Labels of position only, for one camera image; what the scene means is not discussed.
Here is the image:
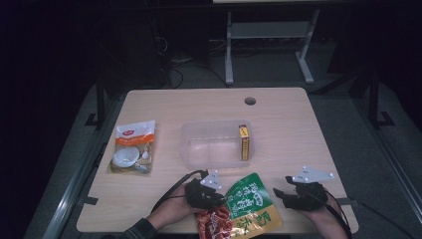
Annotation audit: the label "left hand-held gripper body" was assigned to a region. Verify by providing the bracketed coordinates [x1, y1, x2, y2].
[183, 169, 227, 210]

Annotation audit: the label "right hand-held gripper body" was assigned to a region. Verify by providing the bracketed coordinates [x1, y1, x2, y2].
[284, 165, 335, 212]

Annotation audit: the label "green red seasoning packet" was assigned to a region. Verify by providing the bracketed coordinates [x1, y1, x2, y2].
[194, 172, 284, 239]

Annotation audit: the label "clear plastic container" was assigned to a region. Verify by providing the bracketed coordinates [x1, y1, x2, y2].
[179, 119, 256, 171]

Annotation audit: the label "white orange packet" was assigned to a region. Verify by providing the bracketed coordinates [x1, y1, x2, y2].
[106, 119, 157, 176]

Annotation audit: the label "person's right hand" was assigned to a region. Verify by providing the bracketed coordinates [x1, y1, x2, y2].
[298, 189, 346, 230]

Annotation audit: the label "person's left hand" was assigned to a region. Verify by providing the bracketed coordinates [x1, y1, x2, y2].
[146, 183, 204, 231]

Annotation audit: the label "black metal stand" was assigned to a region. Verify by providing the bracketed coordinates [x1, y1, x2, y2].
[84, 71, 107, 130]
[367, 64, 396, 129]

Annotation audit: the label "white metal stand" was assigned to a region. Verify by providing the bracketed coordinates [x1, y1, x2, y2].
[224, 8, 321, 86]

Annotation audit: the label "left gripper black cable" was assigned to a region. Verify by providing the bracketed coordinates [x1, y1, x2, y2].
[150, 169, 210, 214]

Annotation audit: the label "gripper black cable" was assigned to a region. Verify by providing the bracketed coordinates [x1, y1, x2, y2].
[321, 188, 354, 239]
[150, 169, 210, 214]

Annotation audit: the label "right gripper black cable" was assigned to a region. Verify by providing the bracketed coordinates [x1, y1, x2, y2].
[321, 188, 354, 239]

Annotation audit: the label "grey table bracket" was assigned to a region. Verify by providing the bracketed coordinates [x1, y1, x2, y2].
[333, 196, 358, 207]
[77, 195, 100, 206]

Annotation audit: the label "thin black cable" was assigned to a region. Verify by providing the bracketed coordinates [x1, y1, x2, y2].
[355, 199, 414, 239]

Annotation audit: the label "black floor cables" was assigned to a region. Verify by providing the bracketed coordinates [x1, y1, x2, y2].
[160, 36, 231, 90]

